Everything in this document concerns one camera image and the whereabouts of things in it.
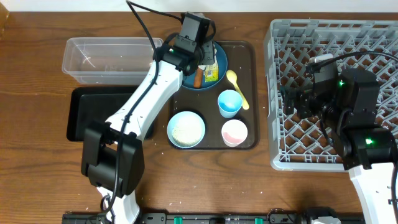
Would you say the white rice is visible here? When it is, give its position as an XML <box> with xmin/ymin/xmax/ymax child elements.
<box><xmin>172</xmin><ymin>124</ymin><xmax>202</xmax><ymax>147</ymax></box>

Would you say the clear plastic bin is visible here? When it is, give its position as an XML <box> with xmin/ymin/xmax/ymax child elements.
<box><xmin>62</xmin><ymin>37</ymin><xmax>154</xmax><ymax>85</ymax></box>

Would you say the yellow plastic spoon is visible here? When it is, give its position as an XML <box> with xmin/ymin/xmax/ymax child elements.
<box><xmin>226</xmin><ymin>70</ymin><xmax>250</xmax><ymax>110</ymax></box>

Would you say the brown serving tray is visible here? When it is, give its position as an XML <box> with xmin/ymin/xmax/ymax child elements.
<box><xmin>170</xmin><ymin>41</ymin><xmax>260</xmax><ymax>150</ymax></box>

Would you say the light blue cup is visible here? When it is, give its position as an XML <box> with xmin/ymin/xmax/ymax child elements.
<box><xmin>217</xmin><ymin>90</ymin><xmax>243</xmax><ymax>118</ymax></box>

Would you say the pink cup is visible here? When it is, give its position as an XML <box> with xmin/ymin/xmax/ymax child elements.
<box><xmin>221</xmin><ymin>119</ymin><xmax>248</xmax><ymax>147</ymax></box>

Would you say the light blue rice bowl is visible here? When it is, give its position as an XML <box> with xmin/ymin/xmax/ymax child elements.
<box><xmin>167</xmin><ymin>111</ymin><xmax>206</xmax><ymax>149</ymax></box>

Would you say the grey dishwasher rack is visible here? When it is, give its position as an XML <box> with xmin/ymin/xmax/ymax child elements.
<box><xmin>264</xmin><ymin>19</ymin><xmax>397</xmax><ymax>172</ymax></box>

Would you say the black tray bin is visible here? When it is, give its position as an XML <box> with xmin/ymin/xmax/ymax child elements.
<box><xmin>66</xmin><ymin>85</ymin><xmax>137</xmax><ymax>142</ymax></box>

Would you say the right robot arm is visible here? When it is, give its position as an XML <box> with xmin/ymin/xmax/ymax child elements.
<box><xmin>280</xmin><ymin>63</ymin><xmax>397</xmax><ymax>223</ymax></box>

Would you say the green yellow wrapper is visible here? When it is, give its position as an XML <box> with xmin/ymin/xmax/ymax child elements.
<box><xmin>205</xmin><ymin>62</ymin><xmax>219</xmax><ymax>83</ymax></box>

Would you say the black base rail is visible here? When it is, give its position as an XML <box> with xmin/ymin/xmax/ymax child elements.
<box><xmin>61</xmin><ymin>213</ymin><xmax>299</xmax><ymax>224</ymax></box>

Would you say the orange carrot piece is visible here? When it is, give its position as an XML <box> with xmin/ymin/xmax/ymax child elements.
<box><xmin>193</xmin><ymin>67</ymin><xmax>203</xmax><ymax>89</ymax></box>

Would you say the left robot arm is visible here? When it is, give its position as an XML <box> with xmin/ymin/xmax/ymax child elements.
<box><xmin>81</xmin><ymin>33</ymin><xmax>215</xmax><ymax>223</ymax></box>

